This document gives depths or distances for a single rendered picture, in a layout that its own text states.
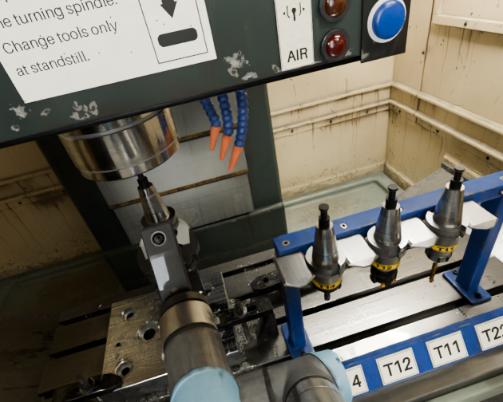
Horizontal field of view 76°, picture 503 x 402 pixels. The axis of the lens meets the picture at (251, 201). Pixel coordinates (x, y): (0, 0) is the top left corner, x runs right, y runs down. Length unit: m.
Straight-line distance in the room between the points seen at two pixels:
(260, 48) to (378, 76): 1.35
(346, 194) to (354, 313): 0.98
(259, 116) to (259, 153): 0.13
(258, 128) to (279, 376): 0.77
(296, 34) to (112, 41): 0.15
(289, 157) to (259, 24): 1.31
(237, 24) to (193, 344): 0.35
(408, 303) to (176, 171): 0.74
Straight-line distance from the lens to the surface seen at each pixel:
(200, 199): 1.12
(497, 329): 0.88
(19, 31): 0.30
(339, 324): 0.86
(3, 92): 0.32
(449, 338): 0.82
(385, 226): 0.55
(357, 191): 1.77
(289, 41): 0.31
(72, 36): 0.30
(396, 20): 0.34
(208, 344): 0.43
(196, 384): 0.41
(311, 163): 1.64
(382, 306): 0.89
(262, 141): 1.09
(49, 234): 1.76
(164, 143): 0.48
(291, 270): 0.54
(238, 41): 0.30
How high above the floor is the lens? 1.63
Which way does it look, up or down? 36 degrees down
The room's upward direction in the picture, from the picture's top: 12 degrees counter-clockwise
